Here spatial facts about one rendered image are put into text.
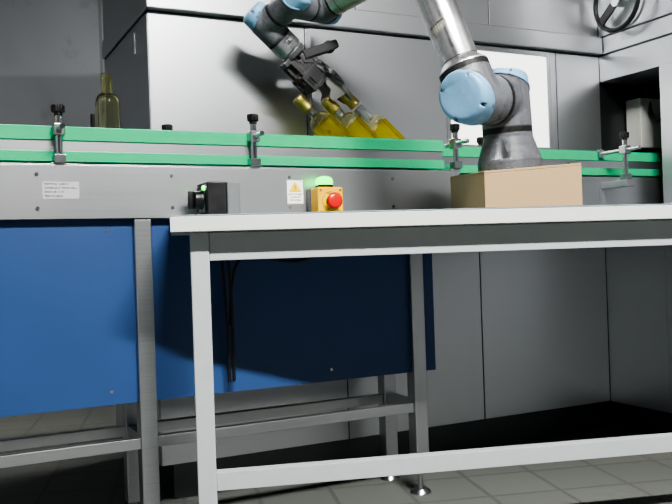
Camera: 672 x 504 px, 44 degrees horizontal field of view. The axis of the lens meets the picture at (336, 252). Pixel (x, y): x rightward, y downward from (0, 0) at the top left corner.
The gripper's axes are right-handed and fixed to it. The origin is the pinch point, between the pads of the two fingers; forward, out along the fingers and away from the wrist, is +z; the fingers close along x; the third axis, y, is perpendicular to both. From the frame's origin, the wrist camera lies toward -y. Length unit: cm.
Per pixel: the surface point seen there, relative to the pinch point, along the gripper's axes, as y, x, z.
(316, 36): -12.8, -11.7, -15.3
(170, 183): 56, 16, -25
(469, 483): 65, 14, 93
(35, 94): -8, -291, -72
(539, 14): -81, -15, 40
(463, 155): -11.2, 4.5, 37.9
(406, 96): -20.5, -11.7, 17.9
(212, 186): 52, 24, -18
